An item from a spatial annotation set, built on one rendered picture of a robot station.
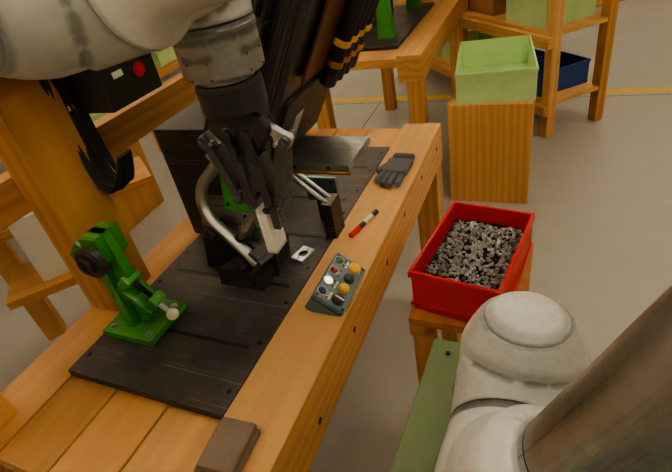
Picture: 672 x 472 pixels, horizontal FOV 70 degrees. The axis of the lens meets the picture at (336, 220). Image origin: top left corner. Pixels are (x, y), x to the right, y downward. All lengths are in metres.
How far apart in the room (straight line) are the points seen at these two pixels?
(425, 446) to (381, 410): 1.17
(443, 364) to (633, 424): 0.57
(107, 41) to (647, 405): 0.42
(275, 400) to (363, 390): 1.12
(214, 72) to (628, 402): 0.44
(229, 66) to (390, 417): 1.65
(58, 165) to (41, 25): 0.88
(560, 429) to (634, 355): 0.10
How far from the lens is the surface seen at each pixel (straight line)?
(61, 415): 1.20
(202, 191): 1.19
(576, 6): 3.76
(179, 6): 0.35
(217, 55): 0.51
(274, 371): 1.01
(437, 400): 0.88
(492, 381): 0.62
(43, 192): 1.21
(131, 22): 0.36
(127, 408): 1.12
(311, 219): 1.40
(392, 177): 1.49
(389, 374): 2.10
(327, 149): 1.24
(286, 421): 0.94
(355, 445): 1.94
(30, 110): 1.19
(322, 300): 1.06
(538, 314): 0.64
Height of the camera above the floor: 1.65
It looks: 33 degrees down
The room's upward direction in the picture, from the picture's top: 12 degrees counter-clockwise
